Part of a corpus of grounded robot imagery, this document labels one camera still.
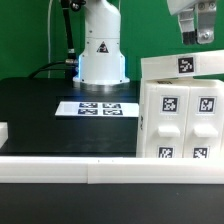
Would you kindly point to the white cabinet body box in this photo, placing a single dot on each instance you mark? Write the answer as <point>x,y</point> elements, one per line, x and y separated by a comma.
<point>143,118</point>

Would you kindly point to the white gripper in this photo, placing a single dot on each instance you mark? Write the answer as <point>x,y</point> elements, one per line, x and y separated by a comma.
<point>205,14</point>

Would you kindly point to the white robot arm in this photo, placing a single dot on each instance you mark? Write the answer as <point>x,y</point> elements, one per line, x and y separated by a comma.
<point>102,65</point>

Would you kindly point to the white cabinet top block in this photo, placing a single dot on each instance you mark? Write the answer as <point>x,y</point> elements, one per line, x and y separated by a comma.
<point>183,65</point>

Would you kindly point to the white U-shaped border fence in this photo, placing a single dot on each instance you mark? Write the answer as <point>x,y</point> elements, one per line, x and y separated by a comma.
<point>96,170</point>

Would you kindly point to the white cabinet door panel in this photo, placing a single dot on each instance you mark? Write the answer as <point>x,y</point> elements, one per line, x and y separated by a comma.
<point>166,113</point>

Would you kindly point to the white marker base sheet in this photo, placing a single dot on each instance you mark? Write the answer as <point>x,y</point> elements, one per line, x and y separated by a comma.
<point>97,109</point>

